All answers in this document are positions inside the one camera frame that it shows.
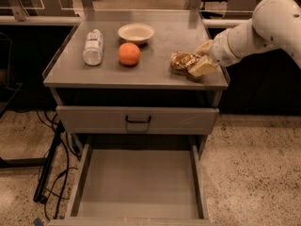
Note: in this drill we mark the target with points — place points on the white horizontal rail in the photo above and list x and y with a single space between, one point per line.
50 20

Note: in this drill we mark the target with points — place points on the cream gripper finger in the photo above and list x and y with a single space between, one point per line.
202 67
203 49

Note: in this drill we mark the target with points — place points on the white paper bowl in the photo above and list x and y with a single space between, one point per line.
138 34

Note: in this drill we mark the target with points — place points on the dark cabinet right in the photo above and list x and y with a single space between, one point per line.
268 83

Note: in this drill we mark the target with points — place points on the black drawer handle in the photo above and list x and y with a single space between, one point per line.
129 120

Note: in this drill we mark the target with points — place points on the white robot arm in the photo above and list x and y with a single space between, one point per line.
274 24

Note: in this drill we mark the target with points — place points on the closed grey upper drawer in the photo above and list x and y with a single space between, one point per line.
111 120

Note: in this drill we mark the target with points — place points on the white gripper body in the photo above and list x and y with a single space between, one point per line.
220 52

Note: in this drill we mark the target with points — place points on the crushed orange gold can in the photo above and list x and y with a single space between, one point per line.
183 62

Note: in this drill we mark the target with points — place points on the black desk leg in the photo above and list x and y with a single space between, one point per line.
44 162

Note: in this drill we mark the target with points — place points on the clear plastic water bottle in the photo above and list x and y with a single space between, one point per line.
93 51

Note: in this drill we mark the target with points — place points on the grey metal drawer cabinet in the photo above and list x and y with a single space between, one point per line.
149 83

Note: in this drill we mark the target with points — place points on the open grey lower drawer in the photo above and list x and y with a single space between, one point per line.
138 181

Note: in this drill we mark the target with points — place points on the orange fruit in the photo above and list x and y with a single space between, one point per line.
129 54

